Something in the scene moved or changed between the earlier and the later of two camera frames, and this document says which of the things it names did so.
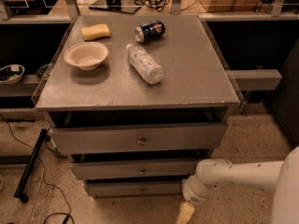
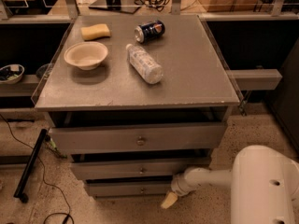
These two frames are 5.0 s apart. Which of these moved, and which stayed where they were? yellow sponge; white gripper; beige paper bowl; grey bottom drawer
Moved: white gripper
Stayed: grey bottom drawer; yellow sponge; beige paper bowl
